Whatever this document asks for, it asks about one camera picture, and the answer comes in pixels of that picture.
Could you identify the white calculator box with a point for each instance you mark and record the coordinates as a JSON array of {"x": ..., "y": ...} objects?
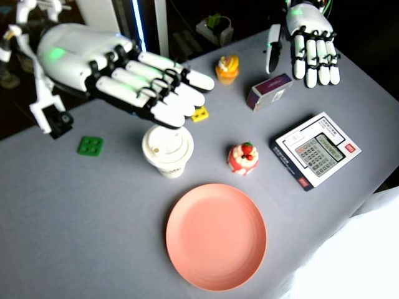
[{"x": 316, "y": 149}]

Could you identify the white power strip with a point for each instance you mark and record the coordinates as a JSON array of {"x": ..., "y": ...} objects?
[{"x": 218, "y": 29}]

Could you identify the white paper cup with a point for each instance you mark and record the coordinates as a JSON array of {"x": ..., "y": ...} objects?
[{"x": 166, "y": 149}]

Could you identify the white cloth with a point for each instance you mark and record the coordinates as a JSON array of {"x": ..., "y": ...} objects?
[{"x": 352, "y": 258}]

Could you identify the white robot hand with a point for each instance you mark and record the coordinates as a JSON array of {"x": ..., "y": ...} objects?
[
  {"x": 304, "y": 18},
  {"x": 74, "y": 53}
]

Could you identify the strawberry cake toy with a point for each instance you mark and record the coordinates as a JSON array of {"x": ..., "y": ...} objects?
[{"x": 243, "y": 159}]

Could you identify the orange cupcake toy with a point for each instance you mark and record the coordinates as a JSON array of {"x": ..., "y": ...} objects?
[{"x": 227, "y": 70}]

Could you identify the white pillar with blue light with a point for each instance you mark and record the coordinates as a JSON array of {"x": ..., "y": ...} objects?
[{"x": 99, "y": 12}]

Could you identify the pink round plate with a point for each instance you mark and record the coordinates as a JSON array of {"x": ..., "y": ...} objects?
[{"x": 216, "y": 236}]

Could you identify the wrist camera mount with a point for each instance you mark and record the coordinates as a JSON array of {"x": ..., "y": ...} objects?
[{"x": 42, "y": 109}]

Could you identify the yellow toy block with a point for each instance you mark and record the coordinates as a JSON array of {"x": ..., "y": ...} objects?
[{"x": 200, "y": 114}]

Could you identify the green toy block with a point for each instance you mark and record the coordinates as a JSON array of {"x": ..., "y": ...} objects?
[{"x": 90, "y": 145}]

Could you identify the purple small box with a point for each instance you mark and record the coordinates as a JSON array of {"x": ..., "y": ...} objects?
[{"x": 271, "y": 88}]

